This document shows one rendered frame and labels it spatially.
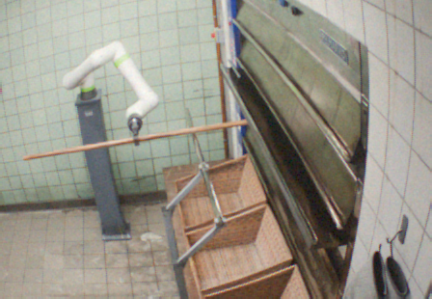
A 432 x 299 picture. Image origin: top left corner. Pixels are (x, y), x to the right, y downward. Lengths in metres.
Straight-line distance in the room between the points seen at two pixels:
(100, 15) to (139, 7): 0.32
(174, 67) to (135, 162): 0.85
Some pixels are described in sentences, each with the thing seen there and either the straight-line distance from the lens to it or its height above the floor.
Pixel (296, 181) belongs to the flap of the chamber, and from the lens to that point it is 2.07.
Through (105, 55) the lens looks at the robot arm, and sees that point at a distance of 3.26.
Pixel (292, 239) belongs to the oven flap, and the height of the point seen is 0.95.
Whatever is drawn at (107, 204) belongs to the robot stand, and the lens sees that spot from 4.07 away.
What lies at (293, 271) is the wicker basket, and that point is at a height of 0.81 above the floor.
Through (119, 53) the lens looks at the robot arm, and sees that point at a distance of 3.32.
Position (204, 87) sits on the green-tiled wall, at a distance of 4.27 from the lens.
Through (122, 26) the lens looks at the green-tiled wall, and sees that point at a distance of 4.06.
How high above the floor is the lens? 2.49
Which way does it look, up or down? 26 degrees down
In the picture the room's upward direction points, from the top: 5 degrees counter-clockwise
